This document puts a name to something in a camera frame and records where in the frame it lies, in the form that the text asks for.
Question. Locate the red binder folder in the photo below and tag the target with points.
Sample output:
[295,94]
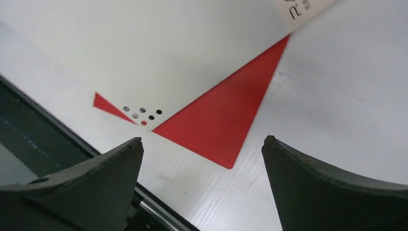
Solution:
[215,125]

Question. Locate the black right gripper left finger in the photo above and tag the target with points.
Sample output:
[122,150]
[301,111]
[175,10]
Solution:
[94,195]

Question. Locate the white binder cover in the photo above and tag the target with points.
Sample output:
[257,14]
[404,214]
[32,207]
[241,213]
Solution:
[151,58]

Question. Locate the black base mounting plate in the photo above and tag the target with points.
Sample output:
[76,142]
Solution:
[34,144]

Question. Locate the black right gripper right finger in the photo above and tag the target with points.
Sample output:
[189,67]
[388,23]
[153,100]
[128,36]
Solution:
[312,195]

